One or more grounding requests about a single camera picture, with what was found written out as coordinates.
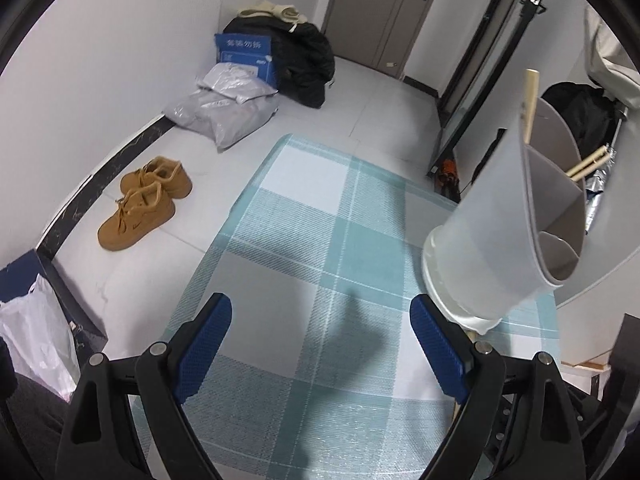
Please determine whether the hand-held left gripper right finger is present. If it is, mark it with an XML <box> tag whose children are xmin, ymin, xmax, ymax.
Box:
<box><xmin>409</xmin><ymin>294</ymin><xmax>586</xmax><ymax>480</ymax></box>

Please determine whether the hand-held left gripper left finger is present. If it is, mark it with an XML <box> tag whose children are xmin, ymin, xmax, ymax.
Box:
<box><xmin>57</xmin><ymin>292</ymin><xmax>233</xmax><ymax>480</ymax></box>

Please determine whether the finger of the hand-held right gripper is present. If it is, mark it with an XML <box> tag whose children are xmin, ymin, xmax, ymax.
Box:
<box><xmin>607</xmin><ymin>312</ymin><xmax>640</xmax><ymax>411</ymax></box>

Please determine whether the white grey utensil holder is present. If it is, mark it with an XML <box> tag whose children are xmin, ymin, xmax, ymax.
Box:
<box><xmin>421</xmin><ymin>97</ymin><xmax>588</xmax><ymax>337</ymax></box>

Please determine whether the wooden chopstick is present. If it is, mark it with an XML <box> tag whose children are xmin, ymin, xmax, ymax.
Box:
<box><xmin>521</xmin><ymin>69</ymin><xmax>540</xmax><ymax>143</ymax></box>
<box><xmin>565</xmin><ymin>145</ymin><xmax>608</xmax><ymax>177</ymax></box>
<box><xmin>570</xmin><ymin>152</ymin><xmax>612</xmax><ymax>181</ymax></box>

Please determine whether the white hanging shoulder bag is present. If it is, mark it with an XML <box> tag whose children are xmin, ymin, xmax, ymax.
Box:
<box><xmin>582</xmin><ymin>5</ymin><xmax>640</xmax><ymax>103</ymax></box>

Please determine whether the tan suede shoe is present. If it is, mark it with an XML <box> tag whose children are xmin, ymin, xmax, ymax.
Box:
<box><xmin>120</xmin><ymin>156</ymin><xmax>193</xmax><ymax>200</ymax></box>
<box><xmin>97</xmin><ymin>181</ymin><xmax>177</xmax><ymax>251</ymax></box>

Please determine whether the teal plaid tablecloth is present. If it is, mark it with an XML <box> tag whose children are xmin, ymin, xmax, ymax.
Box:
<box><xmin>127</xmin><ymin>133</ymin><xmax>558</xmax><ymax>480</ymax></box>

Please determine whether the orange black object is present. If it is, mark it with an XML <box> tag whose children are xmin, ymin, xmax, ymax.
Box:
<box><xmin>434</xmin><ymin>157</ymin><xmax>462</xmax><ymax>202</ymax></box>

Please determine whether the silver folding umbrella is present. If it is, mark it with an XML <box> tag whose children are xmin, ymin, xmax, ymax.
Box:
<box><xmin>582</xmin><ymin>110</ymin><xmax>628</xmax><ymax>236</ymax></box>

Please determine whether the white plastic bag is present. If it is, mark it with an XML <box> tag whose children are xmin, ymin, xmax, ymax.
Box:
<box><xmin>0</xmin><ymin>274</ymin><xmax>81</xmax><ymax>401</ymax></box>

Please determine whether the large grey parcel bag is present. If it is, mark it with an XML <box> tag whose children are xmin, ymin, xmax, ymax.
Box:
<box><xmin>163</xmin><ymin>87</ymin><xmax>280</xmax><ymax>153</ymax></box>

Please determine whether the black hanging coat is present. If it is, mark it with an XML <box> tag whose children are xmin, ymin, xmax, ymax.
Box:
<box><xmin>541</xmin><ymin>81</ymin><xmax>621</xmax><ymax>161</ymax></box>

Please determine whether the small grey parcel bag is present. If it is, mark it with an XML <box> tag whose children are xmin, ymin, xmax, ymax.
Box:
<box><xmin>196</xmin><ymin>62</ymin><xmax>278</xmax><ymax>106</ymax></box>

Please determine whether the black framed door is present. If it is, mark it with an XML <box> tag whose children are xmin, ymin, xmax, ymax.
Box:
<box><xmin>425</xmin><ymin>0</ymin><xmax>551</xmax><ymax>181</ymax></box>

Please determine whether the blue cardboard box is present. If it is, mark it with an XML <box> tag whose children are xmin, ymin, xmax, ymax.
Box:
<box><xmin>214</xmin><ymin>33</ymin><xmax>276</xmax><ymax>86</ymax></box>

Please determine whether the black jacket pile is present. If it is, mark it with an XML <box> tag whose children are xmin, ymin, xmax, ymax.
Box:
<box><xmin>221</xmin><ymin>15</ymin><xmax>336</xmax><ymax>108</ymax></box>

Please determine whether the beige cloth bag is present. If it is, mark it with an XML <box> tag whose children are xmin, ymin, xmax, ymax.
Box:
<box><xmin>236</xmin><ymin>0</ymin><xmax>303</xmax><ymax>33</ymax></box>

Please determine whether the grey door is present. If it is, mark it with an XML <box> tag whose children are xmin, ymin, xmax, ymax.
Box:
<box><xmin>320</xmin><ymin>0</ymin><xmax>451</xmax><ymax>81</ymax></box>

